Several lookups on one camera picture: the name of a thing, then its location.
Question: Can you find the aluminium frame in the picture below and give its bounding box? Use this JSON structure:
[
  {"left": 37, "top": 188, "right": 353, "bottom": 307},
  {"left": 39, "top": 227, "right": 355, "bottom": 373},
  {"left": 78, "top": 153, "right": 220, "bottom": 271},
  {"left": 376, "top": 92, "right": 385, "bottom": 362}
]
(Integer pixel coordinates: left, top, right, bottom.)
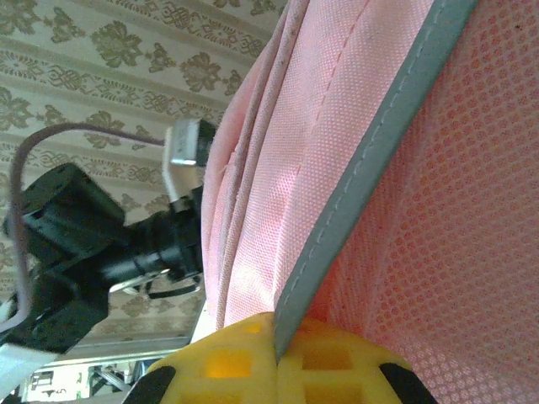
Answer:
[{"left": 24, "top": 332, "right": 203, "bottom": 404}]

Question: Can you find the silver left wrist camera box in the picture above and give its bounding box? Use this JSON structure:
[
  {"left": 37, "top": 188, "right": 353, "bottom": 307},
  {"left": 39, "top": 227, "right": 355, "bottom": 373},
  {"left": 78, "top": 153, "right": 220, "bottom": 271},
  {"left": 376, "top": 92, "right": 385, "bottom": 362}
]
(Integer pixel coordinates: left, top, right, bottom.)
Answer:
[{"left": 161, "top": 119, "right": 216, "bottom": 169}]

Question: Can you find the pink backpack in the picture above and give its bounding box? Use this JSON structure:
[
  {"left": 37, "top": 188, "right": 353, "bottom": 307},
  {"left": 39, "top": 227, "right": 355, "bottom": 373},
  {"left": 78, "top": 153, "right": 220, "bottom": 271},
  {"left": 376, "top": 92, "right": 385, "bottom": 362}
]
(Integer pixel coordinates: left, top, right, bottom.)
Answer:
[{"left": 198, "top": 0, "right": 539, "bottom": 404}]

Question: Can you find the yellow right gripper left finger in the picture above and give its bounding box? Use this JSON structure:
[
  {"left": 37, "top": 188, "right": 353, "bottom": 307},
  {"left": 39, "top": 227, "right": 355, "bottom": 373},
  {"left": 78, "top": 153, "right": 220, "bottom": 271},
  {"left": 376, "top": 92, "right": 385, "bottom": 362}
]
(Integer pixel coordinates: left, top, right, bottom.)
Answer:
[{"left": 125, "top": 313, "right": 280, "bottom": 404}]

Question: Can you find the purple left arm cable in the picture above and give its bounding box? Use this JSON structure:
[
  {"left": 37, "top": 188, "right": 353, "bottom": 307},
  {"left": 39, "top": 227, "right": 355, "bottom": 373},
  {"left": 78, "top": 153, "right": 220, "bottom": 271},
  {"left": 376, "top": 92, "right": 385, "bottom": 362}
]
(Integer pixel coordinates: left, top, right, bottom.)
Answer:
[{"left": 0, "top": 124, "right": 169, "bottom": 333}]

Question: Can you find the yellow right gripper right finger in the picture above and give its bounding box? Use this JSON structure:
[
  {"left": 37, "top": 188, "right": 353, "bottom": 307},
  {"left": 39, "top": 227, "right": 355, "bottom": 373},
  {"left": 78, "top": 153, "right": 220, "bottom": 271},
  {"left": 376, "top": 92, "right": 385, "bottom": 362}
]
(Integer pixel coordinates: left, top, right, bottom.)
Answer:
[{"left": 276, "top": 317, "right": 439, "bottom": 404}]

